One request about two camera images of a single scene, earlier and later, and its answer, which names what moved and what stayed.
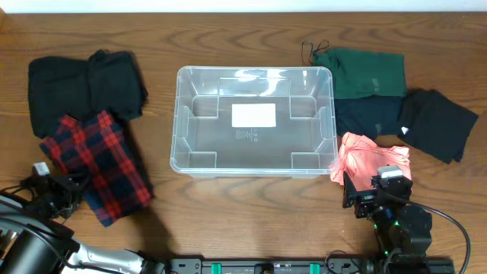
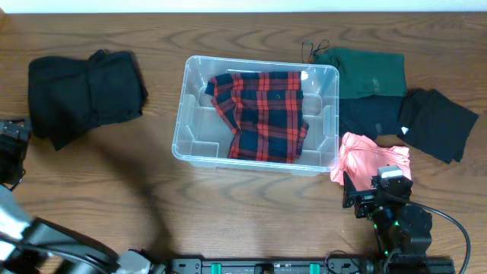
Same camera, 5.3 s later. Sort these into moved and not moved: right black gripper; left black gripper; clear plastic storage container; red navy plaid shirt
Moved: red navy plaid shirt; left black gripper
Not moved: clear plastic storage container; right black gripper
